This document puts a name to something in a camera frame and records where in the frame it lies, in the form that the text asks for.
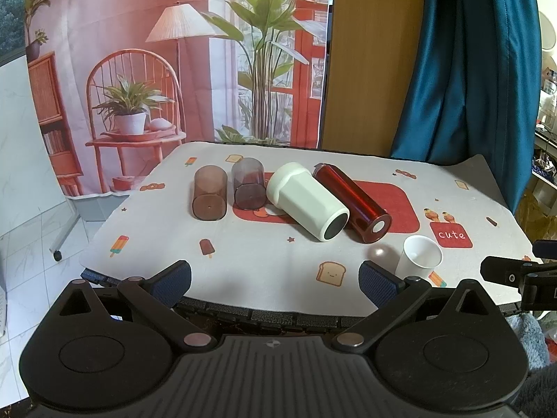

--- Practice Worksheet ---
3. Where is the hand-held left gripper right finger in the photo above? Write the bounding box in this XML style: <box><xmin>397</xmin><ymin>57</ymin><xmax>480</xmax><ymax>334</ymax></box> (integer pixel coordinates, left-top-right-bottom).
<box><xmin>334</xmin><ymin>260</ymin><xmax>502</xmax><ymax>354</ymax></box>

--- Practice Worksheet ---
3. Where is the printed cartoon tablecloth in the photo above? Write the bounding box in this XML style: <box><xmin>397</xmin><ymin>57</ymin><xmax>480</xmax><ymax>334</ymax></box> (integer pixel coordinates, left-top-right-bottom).
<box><xmin>80</xmin><ymin>141</ymin><xmax>546</xmax><ymax>315</ymax></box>

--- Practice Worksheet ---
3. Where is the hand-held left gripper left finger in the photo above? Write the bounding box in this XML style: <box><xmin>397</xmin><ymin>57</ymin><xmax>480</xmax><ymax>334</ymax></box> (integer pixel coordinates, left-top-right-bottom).
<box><xmin>51</xmin><ymin>260</ymin><xmax>219</xmax><ymax>353</ymax></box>

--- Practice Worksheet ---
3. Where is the wooden panel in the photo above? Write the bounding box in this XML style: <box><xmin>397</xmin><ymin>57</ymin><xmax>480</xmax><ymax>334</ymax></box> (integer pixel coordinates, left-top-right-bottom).
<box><xmin>319</xmin><ymin>0</ymin><xmax>430</xmax><ymax>158</ymax></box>

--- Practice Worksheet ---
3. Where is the printed room backdrop cloth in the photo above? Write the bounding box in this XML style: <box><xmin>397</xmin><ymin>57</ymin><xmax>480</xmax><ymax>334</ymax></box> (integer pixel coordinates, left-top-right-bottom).
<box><xmin>25</xmin><ymin>0</ymin><xmax>335</xmax><ymax>200</ymax></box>

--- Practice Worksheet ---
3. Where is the teal curtain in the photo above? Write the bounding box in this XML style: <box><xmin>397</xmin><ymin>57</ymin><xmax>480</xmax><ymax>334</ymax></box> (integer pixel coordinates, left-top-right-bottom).
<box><xmin>389</xmin><ymin>0</ymin><xmax>543</xmax><ymax>217</ymax></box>

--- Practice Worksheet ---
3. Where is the grey translucent cup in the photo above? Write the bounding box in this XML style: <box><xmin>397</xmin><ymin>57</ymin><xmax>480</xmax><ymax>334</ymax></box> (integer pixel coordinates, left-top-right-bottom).
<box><xmin>231</xmin><ymin>157</ymin><xmax>267</xmax><ymax>211</ymax></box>

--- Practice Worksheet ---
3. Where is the cluttered shelf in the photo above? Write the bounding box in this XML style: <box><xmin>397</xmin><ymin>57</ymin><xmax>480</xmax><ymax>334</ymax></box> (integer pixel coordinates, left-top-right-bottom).
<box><xmin>530</xmin><ymin>52</ymin><xmax>557</xmax><ymax>212</ymax></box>

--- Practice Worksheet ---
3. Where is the brown translucent cup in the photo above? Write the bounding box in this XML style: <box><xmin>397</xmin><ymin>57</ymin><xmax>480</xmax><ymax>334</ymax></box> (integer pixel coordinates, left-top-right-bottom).
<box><xmin>193</xmin><ymin>165</ymin><xmax>228</xmax><ymax>221</ymax></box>

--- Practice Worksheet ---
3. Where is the white ribbed cup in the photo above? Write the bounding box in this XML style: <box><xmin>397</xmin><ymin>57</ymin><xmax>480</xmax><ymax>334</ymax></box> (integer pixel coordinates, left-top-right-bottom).
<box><xmin>266</xmin><ymin>162</ymin><xmax>351</xmax><ymax>243</ymax></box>

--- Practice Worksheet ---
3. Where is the red metallic cup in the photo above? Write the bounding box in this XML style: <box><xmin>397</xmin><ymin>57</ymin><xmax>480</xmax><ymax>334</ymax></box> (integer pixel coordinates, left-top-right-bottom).
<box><xmin>312</xmin><ymin>163</ymin><xmax>393</xmax><ymax>245</ymax></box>

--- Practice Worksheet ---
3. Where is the white rolling stand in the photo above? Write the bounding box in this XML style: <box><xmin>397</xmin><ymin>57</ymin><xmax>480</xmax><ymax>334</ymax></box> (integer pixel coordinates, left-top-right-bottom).
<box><xmin>49</xmin><ymin>192</ymin><xmax>128</xmax><ymax>263</ymax></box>

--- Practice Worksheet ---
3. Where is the grey fluffy cloth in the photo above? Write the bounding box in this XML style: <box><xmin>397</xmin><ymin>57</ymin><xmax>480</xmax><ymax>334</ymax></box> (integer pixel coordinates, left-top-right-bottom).
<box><xmin>504</xmin><ymin>311</ymin><xmax>557</xmax><ymax>418</ymax></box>

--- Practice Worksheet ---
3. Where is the small white paper cup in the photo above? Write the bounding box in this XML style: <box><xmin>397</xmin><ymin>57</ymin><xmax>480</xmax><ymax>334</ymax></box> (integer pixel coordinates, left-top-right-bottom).
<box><xmin>394</xmin><ymin>235</ymin><xmax>444</xmax><ymax>282</ymax></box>

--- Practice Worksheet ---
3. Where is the black table frame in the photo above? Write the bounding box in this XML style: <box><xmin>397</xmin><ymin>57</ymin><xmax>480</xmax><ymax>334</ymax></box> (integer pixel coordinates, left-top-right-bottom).
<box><xmin>80</xmin><ymin>267</ymin><xmax>525</xmax><ymax>331</ymax></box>

